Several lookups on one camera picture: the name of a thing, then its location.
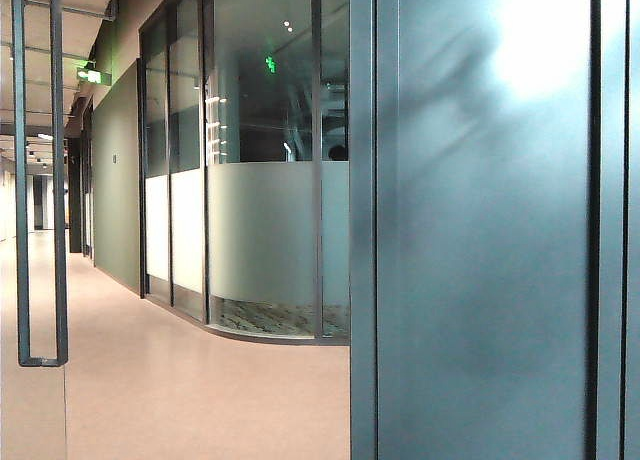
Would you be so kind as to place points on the curved black-framed glass partition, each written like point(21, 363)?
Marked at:
point(260, 230)

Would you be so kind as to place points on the person's dark-haired head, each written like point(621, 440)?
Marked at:
point(338, 152)

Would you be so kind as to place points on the green illuminated exit sign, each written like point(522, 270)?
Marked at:
point(92, 74)

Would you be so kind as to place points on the white ceiling strip light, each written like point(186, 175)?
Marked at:
point(45, 136)

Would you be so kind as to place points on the frosted glass panel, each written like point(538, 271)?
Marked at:
point(634, 230)

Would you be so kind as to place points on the grey ceiling pipe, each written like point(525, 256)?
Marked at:
point(65, 7)

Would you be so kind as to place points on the clear glass door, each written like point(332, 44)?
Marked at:
point(7, 405)

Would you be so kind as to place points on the wide grey metal frame post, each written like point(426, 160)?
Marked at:
point(362, 230)

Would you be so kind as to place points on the narrow grey metal frame post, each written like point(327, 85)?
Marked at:
point(612, 280)

